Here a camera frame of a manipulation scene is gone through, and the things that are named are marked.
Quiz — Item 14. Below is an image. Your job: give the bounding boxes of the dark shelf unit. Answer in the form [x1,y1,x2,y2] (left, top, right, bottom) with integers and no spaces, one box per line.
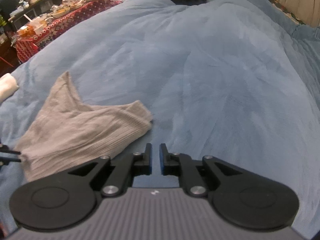
[1,0,62,31]

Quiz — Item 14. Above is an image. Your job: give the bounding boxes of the grey knitted garment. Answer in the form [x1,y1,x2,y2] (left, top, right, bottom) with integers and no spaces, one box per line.
[15,72,152,181]

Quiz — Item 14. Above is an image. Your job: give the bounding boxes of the white folded cloth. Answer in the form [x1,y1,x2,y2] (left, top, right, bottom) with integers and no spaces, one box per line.
[0,73,19,103]

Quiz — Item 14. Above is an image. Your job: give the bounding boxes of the red patterned tablecloth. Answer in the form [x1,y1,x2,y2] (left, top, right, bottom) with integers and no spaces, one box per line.
[15,0,120,63]

